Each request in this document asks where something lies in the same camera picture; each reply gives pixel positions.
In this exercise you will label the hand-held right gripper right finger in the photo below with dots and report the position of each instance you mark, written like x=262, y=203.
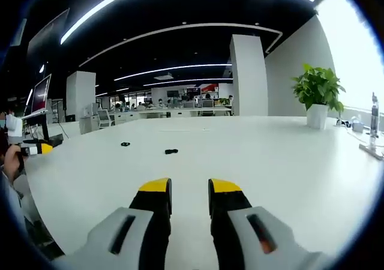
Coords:
x=255, y=231

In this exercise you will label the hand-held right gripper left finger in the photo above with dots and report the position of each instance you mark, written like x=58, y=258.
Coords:
x=126, y=231

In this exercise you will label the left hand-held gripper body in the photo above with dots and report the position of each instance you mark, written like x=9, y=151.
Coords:
x=14, y=126

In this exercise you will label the black plastic buckle part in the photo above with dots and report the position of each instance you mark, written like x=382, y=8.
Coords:
x=171, y=151
x=125, y=144

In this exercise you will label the person's left hand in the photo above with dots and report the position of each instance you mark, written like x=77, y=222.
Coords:
x=12, y=162

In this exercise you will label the black laptop stand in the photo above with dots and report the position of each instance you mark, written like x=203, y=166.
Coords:
x=45, y=133

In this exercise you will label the computer monitor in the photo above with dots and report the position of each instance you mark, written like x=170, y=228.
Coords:
x=40, y=94

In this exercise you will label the white office chair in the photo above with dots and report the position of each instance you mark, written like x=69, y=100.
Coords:
x=105, y=118

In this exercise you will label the dark hanging screen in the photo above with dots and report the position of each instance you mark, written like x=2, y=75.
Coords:
x=48, y=39

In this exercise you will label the long white office desk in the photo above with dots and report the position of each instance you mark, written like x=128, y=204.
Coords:
x=180, y=112

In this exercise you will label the small light blue box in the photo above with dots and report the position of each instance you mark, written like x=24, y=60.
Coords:
x=357, y=126

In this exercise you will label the green potted plant white pot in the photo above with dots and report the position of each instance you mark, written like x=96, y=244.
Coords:
x=318, y=93

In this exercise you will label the upright metal device on base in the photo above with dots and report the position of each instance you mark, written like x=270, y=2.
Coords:
x=373, y=123

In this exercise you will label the long ceiling light strip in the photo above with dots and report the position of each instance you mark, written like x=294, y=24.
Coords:
x=168, y=0

